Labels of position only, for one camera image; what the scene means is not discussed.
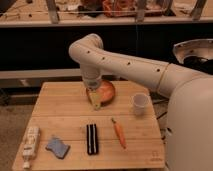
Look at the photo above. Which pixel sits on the orange carrot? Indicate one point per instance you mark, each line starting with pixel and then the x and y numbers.
pixel 119 132

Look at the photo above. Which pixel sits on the wooden table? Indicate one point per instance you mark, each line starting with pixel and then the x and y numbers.
pixel 62 110

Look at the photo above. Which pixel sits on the white robot base shell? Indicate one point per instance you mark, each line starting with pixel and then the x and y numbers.
pixel 196 47

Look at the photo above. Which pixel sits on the blue sponge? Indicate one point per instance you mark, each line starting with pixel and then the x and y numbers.
pixel 57 147

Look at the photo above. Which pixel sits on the orange bowl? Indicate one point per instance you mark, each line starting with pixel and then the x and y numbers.
pixel 106 91

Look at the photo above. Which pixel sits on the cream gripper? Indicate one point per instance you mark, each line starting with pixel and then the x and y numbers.
pixel 95 99

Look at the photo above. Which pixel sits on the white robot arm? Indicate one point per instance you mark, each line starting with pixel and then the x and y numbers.
pixel 189 126

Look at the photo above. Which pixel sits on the clear plastic cup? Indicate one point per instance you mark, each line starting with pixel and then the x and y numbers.
pixel 140 103

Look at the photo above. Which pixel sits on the black striped eraser block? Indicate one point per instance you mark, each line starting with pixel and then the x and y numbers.
pixel 92 139

